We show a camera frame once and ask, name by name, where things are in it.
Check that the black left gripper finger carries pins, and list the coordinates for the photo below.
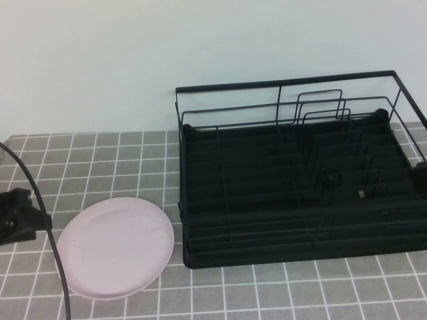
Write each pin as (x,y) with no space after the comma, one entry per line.
(15,201)
(28,225)

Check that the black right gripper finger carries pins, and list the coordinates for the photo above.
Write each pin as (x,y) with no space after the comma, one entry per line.
(421,175)

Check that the pink round plate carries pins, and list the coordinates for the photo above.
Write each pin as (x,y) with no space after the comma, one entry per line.
(116,246)

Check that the small silver clip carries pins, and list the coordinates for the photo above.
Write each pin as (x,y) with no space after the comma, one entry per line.
(360,193)

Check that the grey white checked tablecloth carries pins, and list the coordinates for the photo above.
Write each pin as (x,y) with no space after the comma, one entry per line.
(100,166)

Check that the black plastic drain tray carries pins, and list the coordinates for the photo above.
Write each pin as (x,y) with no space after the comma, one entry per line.
(253,166)

